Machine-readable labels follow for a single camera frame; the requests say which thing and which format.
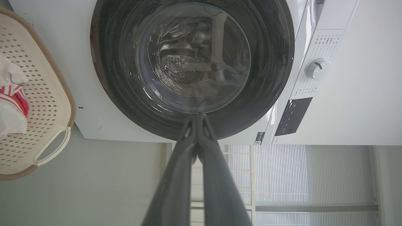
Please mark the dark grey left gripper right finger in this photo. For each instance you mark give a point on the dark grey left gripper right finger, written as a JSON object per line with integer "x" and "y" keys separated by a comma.
{"x": 220, "y": 188}

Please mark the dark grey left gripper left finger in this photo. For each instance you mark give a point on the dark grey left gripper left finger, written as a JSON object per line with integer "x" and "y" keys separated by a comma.
{"x": 176, "y": 182}

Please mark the round black glass washer door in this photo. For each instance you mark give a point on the round black glass washer door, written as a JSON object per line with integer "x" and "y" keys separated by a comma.
{"x": 119, "y": 78}

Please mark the white front-load washing machine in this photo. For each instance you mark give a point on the white front-load washing machine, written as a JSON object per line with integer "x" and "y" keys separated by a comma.
{"x": 75, "y": 62}

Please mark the white slatted rack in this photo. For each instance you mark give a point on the white slatted rack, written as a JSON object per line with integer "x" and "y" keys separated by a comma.
{"x": 252, "y": 175}

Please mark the small dark energy label sticker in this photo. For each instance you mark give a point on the small dark energy label sticker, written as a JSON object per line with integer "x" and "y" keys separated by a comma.
{"x": 259, "y": 138}

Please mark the white window blinds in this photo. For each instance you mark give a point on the white window blinds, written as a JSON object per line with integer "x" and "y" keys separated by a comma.
{"x": 298, "y": 175}

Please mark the black washer display panel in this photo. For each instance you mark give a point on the black washer display panel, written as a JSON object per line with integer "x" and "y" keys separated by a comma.
{"x": 293, "y": 116}

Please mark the round white filter cover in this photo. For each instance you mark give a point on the round white filter cover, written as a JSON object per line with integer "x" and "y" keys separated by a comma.
{"x": 89, "y": 119}

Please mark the steel perforated washer drum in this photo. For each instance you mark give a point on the steel perforated washer drum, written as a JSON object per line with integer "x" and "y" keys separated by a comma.
{"x": 188, "y": 62}

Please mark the beige perforated laundry basket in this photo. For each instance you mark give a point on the beige perforated laundry basket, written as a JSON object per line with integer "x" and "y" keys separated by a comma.
{"x": 44, "y": 103}

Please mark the white round control dial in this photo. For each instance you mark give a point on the white round control dial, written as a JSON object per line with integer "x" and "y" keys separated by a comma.
{"x": 318, "y": 69}

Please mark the red and white striped garment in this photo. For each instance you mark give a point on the red and white striped garment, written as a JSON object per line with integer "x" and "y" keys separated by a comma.
{"x": 12, "y": 103}

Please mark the white detergent drawer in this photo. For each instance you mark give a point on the white detergent drawer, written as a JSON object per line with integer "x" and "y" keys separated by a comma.
{"x": 336, "y": 15}

